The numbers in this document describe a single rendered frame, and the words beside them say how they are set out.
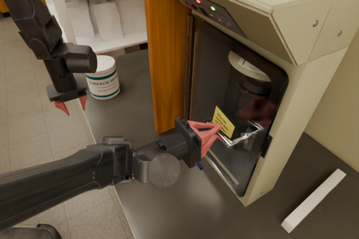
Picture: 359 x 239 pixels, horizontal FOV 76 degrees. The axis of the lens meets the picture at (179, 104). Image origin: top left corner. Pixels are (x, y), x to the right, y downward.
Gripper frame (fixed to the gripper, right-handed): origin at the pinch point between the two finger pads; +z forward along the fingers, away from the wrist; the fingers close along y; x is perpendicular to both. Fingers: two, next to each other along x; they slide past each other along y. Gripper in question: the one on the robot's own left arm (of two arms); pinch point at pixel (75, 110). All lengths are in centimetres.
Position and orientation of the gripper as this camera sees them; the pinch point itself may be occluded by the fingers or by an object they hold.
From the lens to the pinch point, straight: 78.9
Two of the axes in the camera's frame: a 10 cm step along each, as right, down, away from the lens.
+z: 0.0, 7.6, 6.6
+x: -5.1, -5.7, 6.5
